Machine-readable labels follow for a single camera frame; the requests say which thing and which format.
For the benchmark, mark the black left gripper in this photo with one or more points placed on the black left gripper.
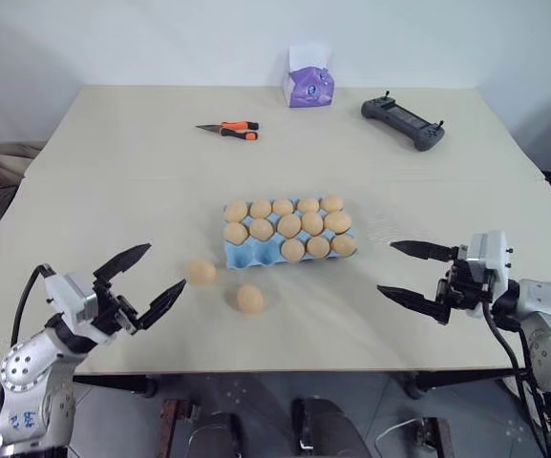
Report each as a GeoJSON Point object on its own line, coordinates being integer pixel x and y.
{"type": "Point", "coordinates": [112, 312]}

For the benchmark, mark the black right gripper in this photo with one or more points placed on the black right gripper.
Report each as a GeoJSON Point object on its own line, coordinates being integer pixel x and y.
{"type": "Point", "coordinates": [468, 286]}

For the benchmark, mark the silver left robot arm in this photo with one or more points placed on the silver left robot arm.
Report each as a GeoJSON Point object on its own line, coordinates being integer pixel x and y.
{"type": "Point", "coordinates": [31, 381]}

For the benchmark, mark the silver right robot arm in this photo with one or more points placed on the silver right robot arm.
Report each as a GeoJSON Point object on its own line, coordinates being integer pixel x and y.
{"type": "Point", "coordinates": [549, 315]}

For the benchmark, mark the brown egg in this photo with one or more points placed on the brown egg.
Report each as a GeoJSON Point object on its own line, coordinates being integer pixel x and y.
{"type": "Point", "coordinates": [283, 207]}
{"type": "Point", "coordinates": [332, 203]}
{"type": "Point", "coordinates": [292, 249]}
{"type": "Point", "coordinates": [289, 225]}
{"type": "Point", "coordinates": [343, 244]}
{"type": "Point", "coordinates": [337, 222]}
{"type": "Point", "coordinates": [236, 210]}
{"type": "Point", "coordinates": [318, 246]}
{"type": "Point", "coordinates": [200, 272]}
{"type": "Point", "coordinates": [311, 222]}
{"type": "Point", "coordinates": [249, 298]}
{"type": "Point", "coordinates": [308, 205]}
{"type": "Point", "coordinates": [260, 208]}
{"type": "Point", "coordinates": [236, 233]}
{"type": "Point", "coordinates": [261, 228]}

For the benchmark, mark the blue egg carton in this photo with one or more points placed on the blue egg carton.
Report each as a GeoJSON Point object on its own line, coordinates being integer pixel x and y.
{"type": "Point", "coordinates": [248, 255]}

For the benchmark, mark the brown stand bar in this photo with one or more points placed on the brown stand bar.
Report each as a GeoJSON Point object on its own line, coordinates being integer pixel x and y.
{"type": "Point", "coordinates": [435, 439]}
{"type": "Point", "coordinates": [174, 429]}

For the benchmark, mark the grey remote controller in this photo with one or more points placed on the grey remote controller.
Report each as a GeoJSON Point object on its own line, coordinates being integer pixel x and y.
{"type": "Point", "coordinates": [401, 119]}

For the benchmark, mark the dark rounded shape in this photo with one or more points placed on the dark rounded shape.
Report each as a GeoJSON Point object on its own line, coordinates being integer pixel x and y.
{"type": "Point", "coordinates": [327, 429]}
{"type": "Point", "coordinates": [218, 436]}

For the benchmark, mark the orange black pliers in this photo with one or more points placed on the orange black pliers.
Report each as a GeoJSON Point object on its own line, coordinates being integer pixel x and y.
{"type": "Point", "coordinates": [237, 130]}

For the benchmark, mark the beige bag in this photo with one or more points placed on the beige bag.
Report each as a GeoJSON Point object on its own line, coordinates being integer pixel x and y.
{"type": "Point", "coordinates": [3, 160]}

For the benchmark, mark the purple white tissue box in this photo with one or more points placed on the purple white tissue box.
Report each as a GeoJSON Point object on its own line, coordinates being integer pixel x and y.
{"type": "Point", "coordinates": [308, 86]}

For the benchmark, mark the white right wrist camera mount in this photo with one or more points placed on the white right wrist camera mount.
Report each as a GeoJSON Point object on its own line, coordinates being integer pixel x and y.
{"type": "Point", "coordinates": [490, 255]}

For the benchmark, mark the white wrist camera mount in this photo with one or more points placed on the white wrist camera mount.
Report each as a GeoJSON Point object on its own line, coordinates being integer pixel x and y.
{"type": "Point", "coordinates": [490, 255]}
{"type": "Point", "coordinates": [70, 296]}

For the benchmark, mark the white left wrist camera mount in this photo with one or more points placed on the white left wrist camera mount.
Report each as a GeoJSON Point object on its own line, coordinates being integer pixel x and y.
{"type": "Point", "coordinates": [70, 296]}

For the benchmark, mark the black table frame bar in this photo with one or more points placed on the black table frame bar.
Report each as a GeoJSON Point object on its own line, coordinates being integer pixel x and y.
{"type": "Point", "coordinates": [456, 378]}
{"type": "Point", "coordinates": [112, 383]}

